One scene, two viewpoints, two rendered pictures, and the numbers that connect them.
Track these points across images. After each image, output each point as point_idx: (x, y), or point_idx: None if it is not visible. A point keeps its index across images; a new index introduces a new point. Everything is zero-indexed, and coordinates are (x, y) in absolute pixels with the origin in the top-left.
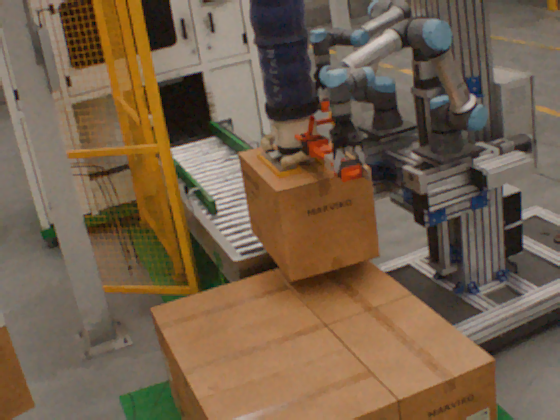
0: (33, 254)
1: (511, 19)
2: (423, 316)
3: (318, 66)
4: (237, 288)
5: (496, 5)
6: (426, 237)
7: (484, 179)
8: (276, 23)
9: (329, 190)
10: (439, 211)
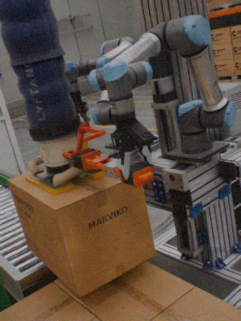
0: None
1: (150, 91)
2: (220, 311)
3: (69, 94)
4: (23, 308)
5: (139, 86)
6: (151, 225)
7: (236, 170)
8: (32, 39)
9: (106, 200)
10: (197, 204)
